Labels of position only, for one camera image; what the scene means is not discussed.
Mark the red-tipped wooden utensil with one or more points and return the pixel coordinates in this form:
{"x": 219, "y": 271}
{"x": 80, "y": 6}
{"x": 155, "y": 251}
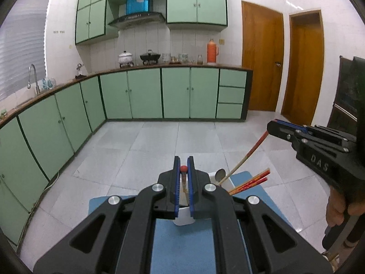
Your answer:
{"x": 184, "y": 168}

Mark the green wall cabinet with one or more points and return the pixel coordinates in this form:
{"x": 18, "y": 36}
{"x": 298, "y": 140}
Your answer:
{"x": 196, "y": 2}
{"x": 91, "y": 17}

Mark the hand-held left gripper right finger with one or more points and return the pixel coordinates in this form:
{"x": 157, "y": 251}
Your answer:
{"x": 191, "y": 188}

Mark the white cooking pot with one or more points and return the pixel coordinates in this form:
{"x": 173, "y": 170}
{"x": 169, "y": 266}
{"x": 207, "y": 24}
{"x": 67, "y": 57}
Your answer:
{"x": 125, "y": 58}

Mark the red-ended wooden chopstick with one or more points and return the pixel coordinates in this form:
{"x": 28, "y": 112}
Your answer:
{"x": 253, "y": 181}
{"x": 256, "y": 176}
{"x": 248, "y": 157}
{"x": 256, "y": 183}

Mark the metal kettle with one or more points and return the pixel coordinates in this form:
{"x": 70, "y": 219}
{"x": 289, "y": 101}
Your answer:
{"x": 79, "y": 71}

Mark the glass jar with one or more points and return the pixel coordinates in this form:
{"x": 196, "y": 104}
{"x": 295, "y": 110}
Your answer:
{"x": 166, "y": 58}
{"x": 200, "y": 59}
{"x": 183, "y": 58}

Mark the black cabinet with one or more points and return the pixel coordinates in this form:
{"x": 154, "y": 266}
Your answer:
{"x": 348, "y": 97}

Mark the blue mat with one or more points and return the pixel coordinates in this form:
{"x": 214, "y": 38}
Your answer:
{"x": 182, "y": 248}

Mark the clear bottles by sink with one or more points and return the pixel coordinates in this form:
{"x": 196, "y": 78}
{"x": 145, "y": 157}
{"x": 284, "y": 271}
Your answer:
{"x": 49, "y": 83}

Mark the black range hood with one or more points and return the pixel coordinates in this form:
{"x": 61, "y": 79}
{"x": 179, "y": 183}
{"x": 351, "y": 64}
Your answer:
{"x": 137, "y": 19}

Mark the black wok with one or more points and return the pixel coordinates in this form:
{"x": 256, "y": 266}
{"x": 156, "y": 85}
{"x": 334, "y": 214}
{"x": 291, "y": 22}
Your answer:
{"x": 149, "y": 56}

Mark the white double utensil holder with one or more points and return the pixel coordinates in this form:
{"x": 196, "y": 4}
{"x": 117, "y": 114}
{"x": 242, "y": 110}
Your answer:
{"x": 184, "y": 215}

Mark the green base cabinet with drawers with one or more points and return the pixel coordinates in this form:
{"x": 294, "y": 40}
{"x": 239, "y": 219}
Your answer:
{"x": 176, "y": 94}

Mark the green base cabinet run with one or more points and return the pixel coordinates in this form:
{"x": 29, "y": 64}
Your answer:
{"x": 42, "y": 131}

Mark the wooden door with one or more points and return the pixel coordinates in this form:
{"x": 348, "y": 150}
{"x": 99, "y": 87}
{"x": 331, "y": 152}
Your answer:
{"x": 261, "y": 60}
{"x": 302, "y": 74}

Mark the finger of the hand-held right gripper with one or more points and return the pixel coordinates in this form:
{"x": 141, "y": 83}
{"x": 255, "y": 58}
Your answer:
{"x": 328, "y": 134}
{"x": 282, "y": 132}

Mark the window blinds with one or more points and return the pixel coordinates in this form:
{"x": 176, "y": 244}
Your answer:
{"x": 22, "y": 40}

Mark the blue box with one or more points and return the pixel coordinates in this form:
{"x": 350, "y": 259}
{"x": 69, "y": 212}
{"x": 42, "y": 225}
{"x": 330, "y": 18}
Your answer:
{"x": 137, "y": 3}

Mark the metal faucet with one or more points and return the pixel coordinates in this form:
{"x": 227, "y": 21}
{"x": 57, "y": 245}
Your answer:
{"x": 32, "y": 68}

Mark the person's right hand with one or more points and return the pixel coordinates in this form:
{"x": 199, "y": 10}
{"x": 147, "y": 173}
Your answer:
{"x": 335, "y": 208}

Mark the orange thermos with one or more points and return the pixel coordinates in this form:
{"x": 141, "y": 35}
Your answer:
{"x": 212, "y": 51}

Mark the metal spoon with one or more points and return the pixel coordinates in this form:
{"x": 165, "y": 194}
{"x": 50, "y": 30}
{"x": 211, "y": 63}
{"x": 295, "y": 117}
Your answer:
{"x": 220, "y": 174}

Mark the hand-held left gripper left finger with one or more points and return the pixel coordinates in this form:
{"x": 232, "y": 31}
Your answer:
{"x": 177, "y": 188}

